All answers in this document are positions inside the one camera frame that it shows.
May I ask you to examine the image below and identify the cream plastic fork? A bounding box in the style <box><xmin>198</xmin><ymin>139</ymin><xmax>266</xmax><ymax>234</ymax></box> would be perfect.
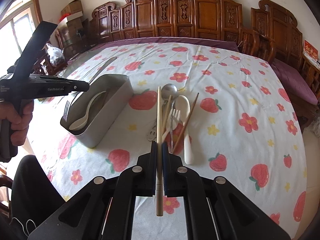
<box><xmin>162</xmin><ymin>108</ymin><xmax>181</xmax><ymax>141</ymax></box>

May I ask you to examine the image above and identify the light beige chopstick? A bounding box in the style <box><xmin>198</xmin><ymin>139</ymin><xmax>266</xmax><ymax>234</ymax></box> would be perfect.
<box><xmin>156</xmin><ymin>86</ymin><xmax>163</xmax><ymax>217</ymax></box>

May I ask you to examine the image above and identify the brown wooden chopstick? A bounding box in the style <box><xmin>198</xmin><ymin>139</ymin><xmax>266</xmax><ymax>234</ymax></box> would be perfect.
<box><xmin>172</xmin><ymin>93</ymin><xmax>199</xmax><ymax>153</ymax></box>

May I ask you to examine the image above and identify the steel fork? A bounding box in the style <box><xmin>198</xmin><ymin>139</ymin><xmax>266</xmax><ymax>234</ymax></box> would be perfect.
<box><xmin>62</xmin><ymin>100</ymin><xmax>71</xmax><ymax>121</ymax></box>

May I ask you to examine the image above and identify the cream plastic spoon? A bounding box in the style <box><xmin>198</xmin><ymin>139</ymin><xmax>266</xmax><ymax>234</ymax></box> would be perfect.
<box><xmin>174</xmin><ymin>95</ymin><xmax>194</xmax><ymax>165</ymax></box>

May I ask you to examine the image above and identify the grey metal utensil tray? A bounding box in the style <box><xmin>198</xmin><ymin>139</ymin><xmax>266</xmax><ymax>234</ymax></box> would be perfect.
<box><xmin>60</xmin><ymin>74</ymin><xmax>133</xmax><ymax>148</ymax></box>

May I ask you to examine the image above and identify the steel spoon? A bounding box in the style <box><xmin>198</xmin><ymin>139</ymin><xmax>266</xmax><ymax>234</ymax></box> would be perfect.
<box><xmin>146</xmin><ymin>83</ymin><xmax>177</xmax><ymax>141</ymax></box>

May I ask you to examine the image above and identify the person's left hand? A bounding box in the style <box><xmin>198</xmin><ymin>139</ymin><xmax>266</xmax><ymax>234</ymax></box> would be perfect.
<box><xmin>1</xmin><ymin>101</ymin><xmax>34</xmax><ymax>146</ymax></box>

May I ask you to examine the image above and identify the plastic bag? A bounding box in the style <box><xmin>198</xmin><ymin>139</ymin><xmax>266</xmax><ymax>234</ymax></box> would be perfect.
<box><xmin>46</xmin><ymin>43</ymin><xmax>65</xmax><ymax>67</ymax></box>

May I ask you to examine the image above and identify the white spoon in tray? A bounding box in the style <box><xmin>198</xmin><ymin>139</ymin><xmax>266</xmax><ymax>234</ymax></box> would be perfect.
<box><xmin>69</xmin><ymin>91</ymin><xmax>106</xmax><ymax>131</ymax></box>

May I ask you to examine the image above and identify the strawberry flower tablecloth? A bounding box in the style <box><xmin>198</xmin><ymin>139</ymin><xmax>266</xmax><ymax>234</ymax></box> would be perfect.
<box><xmin>28</xmin><ymin>42</ymin><xmax>307</xmax><ymax>237</ymax></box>

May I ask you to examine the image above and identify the cardboard boxes stack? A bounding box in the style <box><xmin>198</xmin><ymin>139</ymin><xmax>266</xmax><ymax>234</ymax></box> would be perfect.
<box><xmin>57</xmin><ymin>0</ymin><xmax>83</xmax><ymax>42</ymax></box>

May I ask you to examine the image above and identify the carved wooden bench back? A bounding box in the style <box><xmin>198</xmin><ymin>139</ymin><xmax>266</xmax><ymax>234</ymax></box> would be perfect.
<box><xmin>89</xmin><ymin>0</ymin><xmax>303</xmax><ymax>67</ymax></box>

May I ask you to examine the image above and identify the red card on shelf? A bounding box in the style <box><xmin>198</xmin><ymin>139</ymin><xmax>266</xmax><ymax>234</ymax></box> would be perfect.
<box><xmin>303</xmin><ymin>40</ymin><xmax>318</xmax><ymax>61</ymax></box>

